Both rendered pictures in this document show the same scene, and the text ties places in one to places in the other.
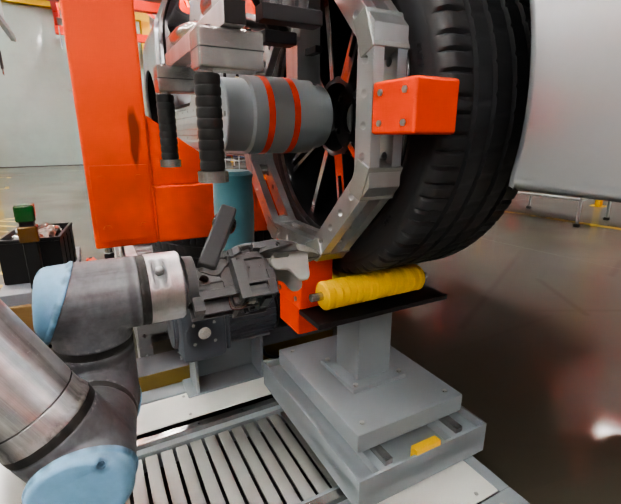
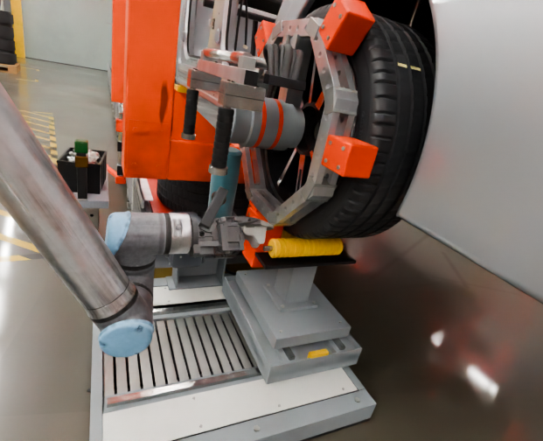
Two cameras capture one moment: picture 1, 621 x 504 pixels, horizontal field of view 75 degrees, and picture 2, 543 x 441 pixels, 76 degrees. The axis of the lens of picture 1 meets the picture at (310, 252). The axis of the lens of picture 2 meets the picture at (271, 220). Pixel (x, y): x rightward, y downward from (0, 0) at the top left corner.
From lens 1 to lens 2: 24 cm
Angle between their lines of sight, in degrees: 7
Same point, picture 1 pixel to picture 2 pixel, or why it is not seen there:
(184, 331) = not seen: hidden behind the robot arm
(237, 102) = (241, 116)
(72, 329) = (126, 252)
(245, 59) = (252, 104)
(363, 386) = (288, 308)
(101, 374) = (136, 278)
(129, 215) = (149, 157)
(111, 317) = (148, 248)
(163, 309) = (177, 248)
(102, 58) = (151, 44)
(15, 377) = (107, 279)
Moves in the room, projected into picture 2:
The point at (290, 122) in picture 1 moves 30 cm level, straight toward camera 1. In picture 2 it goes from (274, 133) to (270, 157)
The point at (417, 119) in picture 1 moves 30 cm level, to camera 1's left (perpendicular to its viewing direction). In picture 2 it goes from (346, 169) to (204, 139)
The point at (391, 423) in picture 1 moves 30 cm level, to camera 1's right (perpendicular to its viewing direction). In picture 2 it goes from (299, 335) to (388, 353)
